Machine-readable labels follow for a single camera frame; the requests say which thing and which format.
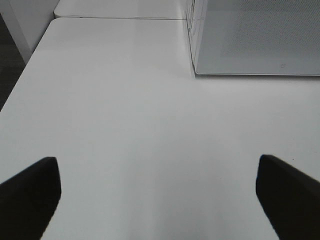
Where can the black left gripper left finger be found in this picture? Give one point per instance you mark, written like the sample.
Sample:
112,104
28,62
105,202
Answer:
29,199

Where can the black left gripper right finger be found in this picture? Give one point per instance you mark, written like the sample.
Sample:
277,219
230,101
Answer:
289,198

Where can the white microwave door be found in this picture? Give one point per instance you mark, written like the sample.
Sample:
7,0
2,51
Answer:
258,37

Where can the white microwave oven body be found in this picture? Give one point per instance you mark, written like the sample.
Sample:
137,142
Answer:
195,12

